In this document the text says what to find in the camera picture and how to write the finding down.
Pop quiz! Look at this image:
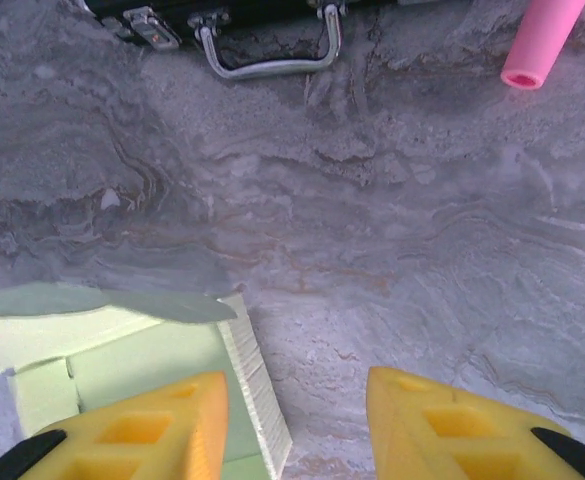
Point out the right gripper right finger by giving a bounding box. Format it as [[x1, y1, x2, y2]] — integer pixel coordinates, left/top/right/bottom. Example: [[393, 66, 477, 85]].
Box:
[[366, 366, 585, 480]]

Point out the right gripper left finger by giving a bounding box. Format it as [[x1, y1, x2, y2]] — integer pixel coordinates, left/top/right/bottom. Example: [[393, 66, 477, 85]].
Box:
[[0, 369, 231, 480]]

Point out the pale green paper box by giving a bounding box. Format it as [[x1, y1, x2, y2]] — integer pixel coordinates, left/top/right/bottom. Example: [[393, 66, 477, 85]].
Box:
[[0, 281, 293, 480]]

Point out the pink foam tube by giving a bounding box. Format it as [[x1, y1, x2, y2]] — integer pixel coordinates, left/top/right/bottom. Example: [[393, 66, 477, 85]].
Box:
[[500, 0, 585, 92]]

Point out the black hard case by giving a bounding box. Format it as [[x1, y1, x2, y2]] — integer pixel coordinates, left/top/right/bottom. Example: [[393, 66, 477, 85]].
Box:
[[79, 0, 403, 51]]

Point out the silver case handle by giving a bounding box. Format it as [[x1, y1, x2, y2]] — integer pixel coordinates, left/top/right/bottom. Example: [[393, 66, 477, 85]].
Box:
[[191, 3, 346, 81]]

